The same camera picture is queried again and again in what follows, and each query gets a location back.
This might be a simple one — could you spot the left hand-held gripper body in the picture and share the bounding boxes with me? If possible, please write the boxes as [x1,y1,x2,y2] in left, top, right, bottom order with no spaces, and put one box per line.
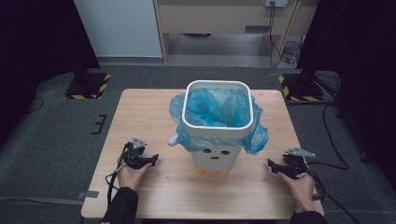
[120,136,149,171]

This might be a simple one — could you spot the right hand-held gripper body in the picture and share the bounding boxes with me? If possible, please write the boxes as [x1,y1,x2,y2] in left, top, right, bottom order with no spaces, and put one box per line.
[282,147,317,180]

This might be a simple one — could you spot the white trash can with face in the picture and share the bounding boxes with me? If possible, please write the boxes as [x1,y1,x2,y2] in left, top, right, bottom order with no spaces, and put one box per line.
[167,133,243,176]

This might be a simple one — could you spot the white trash can rim ring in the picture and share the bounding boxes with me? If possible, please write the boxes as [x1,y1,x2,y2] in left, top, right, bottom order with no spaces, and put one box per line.
[181,79,254,139]

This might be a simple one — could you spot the blue plastic trash bag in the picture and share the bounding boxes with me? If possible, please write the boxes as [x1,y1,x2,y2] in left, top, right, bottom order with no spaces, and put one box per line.
[168,87,269,156]

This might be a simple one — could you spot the person's left hand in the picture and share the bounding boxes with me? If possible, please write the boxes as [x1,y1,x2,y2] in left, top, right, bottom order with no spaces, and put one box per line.
[117,163,153,190]

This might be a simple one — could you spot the person's right hand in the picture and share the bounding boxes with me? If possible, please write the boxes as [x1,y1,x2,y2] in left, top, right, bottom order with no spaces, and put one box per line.
[277,173,316,213]

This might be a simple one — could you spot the black stand base hazard stripes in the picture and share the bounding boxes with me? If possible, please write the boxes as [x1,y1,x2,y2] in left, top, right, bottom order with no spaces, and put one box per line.
[64,72,112,101]
[277,73,326,103]

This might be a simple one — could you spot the white cabinet panel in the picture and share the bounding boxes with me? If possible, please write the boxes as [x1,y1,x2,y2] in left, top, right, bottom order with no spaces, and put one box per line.
[73,0,163,58]

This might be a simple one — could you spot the dark curtain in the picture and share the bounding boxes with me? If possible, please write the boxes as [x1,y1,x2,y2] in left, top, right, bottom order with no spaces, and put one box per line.
[297,0,396,190]
[0,0,101,147]

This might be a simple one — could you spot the light wooden desk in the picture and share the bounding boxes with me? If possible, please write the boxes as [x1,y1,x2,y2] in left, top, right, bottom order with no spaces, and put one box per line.
[153,0,320,64]

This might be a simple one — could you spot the white power strip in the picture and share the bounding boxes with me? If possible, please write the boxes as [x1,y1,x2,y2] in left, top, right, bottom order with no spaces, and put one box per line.
[264,0,290,8]

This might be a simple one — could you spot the right hand-held gripper cable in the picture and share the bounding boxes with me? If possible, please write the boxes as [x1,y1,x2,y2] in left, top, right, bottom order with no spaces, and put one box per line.
[304,157,363,224]

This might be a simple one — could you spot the hand-held gripper cable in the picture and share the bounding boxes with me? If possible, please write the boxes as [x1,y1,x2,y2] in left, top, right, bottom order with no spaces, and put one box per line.
[105,163,128,208]
[304,157,363,224]

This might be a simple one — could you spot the left hand-held gripper cable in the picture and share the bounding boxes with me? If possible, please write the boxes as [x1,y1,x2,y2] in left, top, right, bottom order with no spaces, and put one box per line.
[105,163,128,208]

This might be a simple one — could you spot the thin black floor cable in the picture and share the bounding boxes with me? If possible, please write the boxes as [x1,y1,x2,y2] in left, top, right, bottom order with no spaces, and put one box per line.
[26,97,45,114]

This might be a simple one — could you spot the tangle of cables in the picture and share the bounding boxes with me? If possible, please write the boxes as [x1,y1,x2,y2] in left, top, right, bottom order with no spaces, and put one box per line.
[279,35,304,73]

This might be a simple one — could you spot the black power cable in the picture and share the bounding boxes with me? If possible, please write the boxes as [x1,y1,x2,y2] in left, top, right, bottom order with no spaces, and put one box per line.
[268,1,284,68]

